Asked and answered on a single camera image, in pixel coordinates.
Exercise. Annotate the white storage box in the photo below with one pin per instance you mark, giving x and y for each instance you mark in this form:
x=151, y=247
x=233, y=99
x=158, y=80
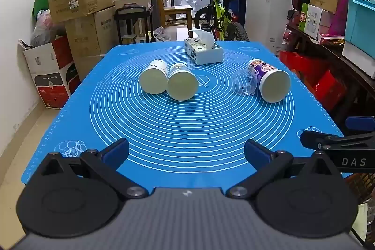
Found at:
x=360, y=58

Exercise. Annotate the clear plastic cup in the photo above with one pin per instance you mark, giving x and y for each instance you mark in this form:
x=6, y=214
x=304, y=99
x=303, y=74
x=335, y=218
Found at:
x=243, y=83

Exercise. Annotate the wooden chair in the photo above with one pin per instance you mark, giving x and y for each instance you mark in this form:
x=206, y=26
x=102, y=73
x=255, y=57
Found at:
x=175, y=11

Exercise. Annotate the white chest freezer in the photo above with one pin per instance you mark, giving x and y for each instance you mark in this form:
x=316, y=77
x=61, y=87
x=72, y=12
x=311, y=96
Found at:
x=268, y=12

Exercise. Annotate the green and white carton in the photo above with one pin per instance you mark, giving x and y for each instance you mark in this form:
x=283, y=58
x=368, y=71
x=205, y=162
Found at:
x=310, y=18

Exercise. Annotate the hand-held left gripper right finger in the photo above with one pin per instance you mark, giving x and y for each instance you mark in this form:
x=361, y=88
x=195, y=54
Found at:
x=257, y=152

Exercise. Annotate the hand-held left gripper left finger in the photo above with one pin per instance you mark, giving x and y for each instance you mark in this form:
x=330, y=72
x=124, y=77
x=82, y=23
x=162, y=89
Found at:
x=117, y=152

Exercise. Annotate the red gift boxes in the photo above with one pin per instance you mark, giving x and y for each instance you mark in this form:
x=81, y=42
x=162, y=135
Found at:
x=319, y=83

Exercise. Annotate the white cup with blue print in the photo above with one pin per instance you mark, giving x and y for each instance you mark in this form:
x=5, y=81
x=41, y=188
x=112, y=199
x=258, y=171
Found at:
x=181, y=86

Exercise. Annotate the magenta gift bag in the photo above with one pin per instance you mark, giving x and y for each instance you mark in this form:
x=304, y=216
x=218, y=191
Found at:
x=339, y=17

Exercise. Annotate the brown woven basket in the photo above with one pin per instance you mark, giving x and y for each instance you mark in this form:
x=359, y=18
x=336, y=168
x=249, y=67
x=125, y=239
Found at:
x=360, y=187

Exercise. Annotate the dark wooden side table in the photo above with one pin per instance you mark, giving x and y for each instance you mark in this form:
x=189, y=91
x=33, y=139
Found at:
x=351, y=83

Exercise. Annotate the green bag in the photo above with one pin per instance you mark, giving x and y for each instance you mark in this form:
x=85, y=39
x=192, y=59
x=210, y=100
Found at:
x=40, y=2

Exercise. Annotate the translucent plastic bag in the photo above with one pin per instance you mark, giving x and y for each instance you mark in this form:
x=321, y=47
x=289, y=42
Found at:
x=44, y=29

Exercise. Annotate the white cup with gold print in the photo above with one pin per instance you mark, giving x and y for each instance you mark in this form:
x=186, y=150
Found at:
x=153, y=80

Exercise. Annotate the green and black bicycle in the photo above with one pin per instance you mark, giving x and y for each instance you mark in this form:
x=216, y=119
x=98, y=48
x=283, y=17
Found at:
x=219, y=15

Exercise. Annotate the purple printed paper cup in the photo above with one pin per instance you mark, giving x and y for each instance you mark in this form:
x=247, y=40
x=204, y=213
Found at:
x=274, y=86

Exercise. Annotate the teal plastic storage box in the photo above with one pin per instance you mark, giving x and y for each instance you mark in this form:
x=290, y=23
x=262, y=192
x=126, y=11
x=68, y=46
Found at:
x=361, y=21

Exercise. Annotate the white and red carton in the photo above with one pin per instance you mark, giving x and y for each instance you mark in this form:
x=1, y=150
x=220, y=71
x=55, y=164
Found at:
x=47, y=74

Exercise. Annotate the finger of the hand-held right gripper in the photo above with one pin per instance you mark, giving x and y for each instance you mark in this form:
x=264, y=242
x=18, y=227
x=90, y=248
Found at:
x=360, y=122
x=325, y=142

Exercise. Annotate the blue silicone baking mat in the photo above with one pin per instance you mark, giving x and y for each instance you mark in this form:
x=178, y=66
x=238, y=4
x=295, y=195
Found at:
x=187, y=127

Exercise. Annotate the black trolley cart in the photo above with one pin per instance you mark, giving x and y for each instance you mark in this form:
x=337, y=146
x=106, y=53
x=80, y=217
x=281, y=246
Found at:
x=133, y=24

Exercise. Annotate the white printed tissue box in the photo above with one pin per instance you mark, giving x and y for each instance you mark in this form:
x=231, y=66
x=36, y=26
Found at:
x=205, y=54

